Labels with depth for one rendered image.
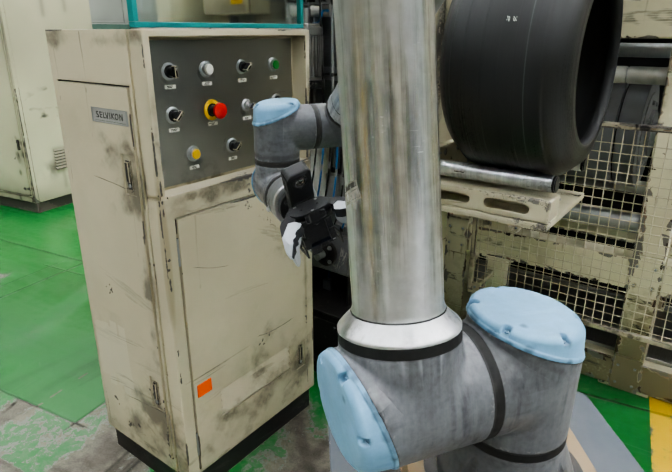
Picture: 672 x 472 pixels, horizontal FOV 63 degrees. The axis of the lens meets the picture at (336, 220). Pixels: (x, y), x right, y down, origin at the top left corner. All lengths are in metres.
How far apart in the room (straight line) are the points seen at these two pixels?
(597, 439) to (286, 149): 0.76
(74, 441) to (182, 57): 1.31
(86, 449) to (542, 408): 1.59
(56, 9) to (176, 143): 3.31
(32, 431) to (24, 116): 2.69
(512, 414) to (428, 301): 0.18
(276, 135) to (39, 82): 3.54
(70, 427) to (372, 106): 1.78
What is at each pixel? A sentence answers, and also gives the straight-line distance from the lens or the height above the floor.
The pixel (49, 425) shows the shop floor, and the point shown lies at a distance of 2.21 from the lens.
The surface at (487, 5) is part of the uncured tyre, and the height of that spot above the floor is 1.32.
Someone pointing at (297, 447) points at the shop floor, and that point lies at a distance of 1.91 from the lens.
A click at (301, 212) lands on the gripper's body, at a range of 0.93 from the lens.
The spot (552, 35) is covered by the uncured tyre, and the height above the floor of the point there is 1.25.
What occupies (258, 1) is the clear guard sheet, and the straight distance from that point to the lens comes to 1.53.
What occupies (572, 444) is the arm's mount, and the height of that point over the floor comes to 0.66.
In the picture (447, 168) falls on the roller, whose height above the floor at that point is 0.90.
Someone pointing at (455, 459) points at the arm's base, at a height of 0.70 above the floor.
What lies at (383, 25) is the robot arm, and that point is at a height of 1.27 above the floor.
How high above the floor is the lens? 1.26
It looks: 19 degrees down
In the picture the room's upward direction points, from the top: straight up
